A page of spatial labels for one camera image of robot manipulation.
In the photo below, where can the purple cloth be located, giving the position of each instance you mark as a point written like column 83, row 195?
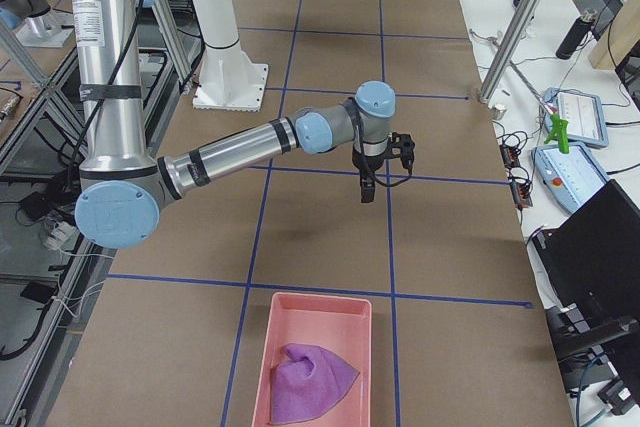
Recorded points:
column 308, row 383

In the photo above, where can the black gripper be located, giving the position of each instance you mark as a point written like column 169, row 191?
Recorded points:
column 365, row 165

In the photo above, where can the white pedestal column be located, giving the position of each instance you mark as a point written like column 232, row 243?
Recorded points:
column 227, row 79

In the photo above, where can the far blue teach pendant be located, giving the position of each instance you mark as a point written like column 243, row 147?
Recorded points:
column 584, row 114

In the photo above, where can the pink plastic bin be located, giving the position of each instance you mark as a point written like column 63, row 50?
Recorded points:
column 340, row 324

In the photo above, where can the black laptop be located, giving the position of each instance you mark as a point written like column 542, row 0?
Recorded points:
column 592, row 259

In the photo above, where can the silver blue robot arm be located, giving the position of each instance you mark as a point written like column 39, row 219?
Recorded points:
column 124, row 188

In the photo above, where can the aluminium frame post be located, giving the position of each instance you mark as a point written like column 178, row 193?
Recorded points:
column 516, row 28

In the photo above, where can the blue teach pendant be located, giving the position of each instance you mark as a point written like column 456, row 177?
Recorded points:
column 584, row 114
column 572, row 178

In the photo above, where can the reacher grabber tool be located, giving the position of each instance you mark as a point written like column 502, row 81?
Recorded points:
column 558, row 130

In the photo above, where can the black water bottle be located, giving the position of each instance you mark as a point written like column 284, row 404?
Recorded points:
column 576, row 34

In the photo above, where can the near blue teach pendant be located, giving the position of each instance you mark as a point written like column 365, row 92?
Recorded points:
column 572, row 178

